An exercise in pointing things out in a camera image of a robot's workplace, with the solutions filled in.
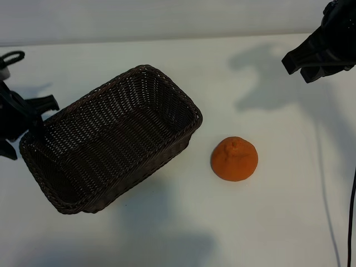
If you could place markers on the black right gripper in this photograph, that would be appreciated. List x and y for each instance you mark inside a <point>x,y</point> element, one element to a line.
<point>338,39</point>

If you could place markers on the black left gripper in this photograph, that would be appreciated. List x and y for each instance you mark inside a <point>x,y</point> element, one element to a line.
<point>11,116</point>

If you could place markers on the dark brown wicker basket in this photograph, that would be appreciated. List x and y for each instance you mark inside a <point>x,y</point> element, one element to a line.
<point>111,133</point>

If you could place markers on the orange citrus fruit with knob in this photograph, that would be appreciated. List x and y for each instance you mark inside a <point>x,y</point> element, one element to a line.
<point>235,161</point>

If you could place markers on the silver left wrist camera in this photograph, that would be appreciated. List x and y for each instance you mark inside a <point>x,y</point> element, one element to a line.
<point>4,73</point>

